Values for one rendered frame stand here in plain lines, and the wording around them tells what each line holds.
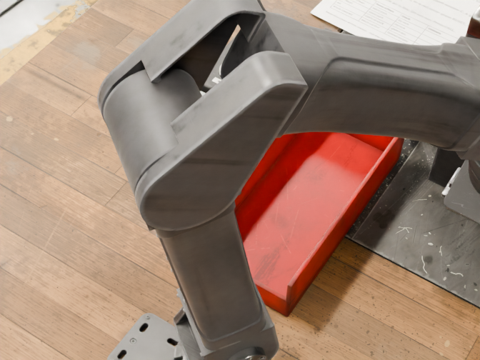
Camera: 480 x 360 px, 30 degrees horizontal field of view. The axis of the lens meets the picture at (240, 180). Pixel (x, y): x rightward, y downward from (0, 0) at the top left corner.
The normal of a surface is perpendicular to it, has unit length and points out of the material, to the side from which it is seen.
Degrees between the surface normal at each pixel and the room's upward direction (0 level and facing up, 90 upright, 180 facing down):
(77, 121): 0
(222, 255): 89
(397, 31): 1
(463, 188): 30
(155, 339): 0
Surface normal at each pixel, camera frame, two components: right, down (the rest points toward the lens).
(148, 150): -0.55, -0.32
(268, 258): 0.02, -0.62
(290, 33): 0.44, -0.67
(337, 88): 0.53, 0.69
